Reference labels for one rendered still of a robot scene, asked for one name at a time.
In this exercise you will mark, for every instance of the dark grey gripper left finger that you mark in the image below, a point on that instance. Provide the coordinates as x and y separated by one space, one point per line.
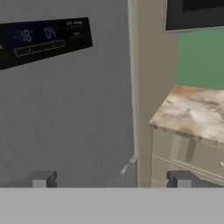
46 177

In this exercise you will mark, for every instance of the cream cupboard door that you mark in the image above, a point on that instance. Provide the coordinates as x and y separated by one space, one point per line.
163 173

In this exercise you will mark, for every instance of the grey fridge door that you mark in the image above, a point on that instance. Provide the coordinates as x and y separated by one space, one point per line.
70 116

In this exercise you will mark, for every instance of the cream drawer front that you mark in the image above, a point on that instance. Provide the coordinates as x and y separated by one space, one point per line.
189 151

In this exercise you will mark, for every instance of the beige fridge housing panel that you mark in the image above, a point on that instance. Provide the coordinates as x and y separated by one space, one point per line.
151 87

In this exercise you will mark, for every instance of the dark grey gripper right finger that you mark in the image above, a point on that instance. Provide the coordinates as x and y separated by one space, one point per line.
178 176

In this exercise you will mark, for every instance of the black microwave oven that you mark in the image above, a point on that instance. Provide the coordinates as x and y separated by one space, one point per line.
194 13

